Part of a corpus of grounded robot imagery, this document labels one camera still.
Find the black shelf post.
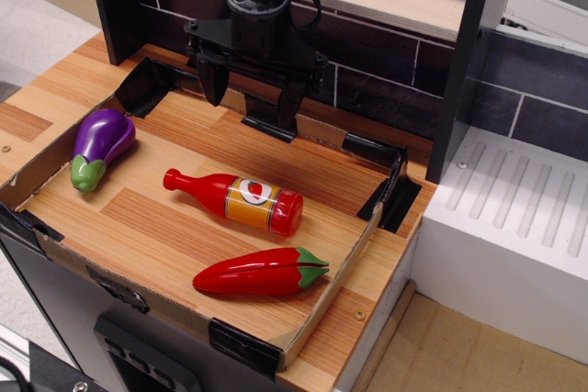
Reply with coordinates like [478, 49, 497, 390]
[96, 0, 146, 65]
[426, 0, 507, 184]

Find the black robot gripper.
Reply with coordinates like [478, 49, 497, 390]
[184, 0, 328, 127]

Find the black shelf post right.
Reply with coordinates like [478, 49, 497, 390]
[426, 0, 507, 184]

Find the cardboard fence with black tape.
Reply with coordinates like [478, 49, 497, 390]
[1, 50, 435, 391]

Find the black cable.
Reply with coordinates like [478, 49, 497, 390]
[0, 354, 33, 392]

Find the red toy chili pepper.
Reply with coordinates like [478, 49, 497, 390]
[192, 247, 329, 295]

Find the purple toy eggplant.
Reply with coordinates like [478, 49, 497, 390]
[70, 108, 136, 193]

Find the white toy sink drainboard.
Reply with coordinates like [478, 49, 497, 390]
[411, 128, 587, 363]

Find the black shelf post left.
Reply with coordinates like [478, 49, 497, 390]
[96, 0, 146, 65]

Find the red hot sauce bottle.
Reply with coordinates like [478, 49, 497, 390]
[163, 169, 304, 237]

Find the black control panel with buttons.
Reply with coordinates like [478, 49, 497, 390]
[94, 316, 202, 392]

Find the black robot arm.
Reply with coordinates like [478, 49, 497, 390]
[185, 0, 328, 128]

